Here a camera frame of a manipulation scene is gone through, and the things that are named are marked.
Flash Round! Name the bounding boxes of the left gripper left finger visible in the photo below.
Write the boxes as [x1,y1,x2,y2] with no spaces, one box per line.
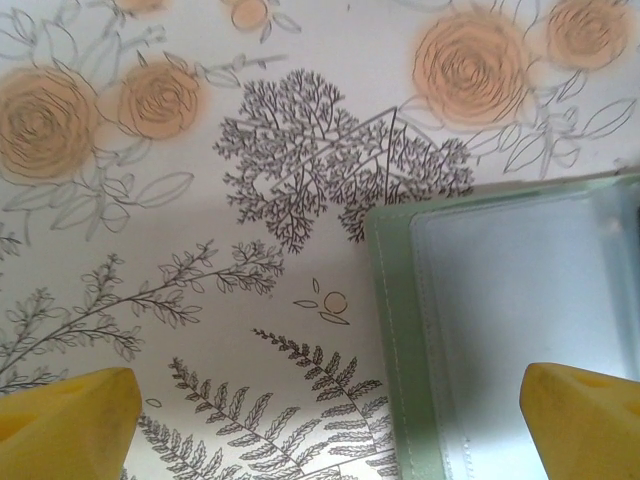
[0,366,142,480]

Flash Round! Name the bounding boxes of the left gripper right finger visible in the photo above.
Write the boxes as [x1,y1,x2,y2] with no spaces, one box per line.
[518,362,640,480]

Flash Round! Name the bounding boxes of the floral table cover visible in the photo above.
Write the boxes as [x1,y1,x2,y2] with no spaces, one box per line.
[0,0,640,480]

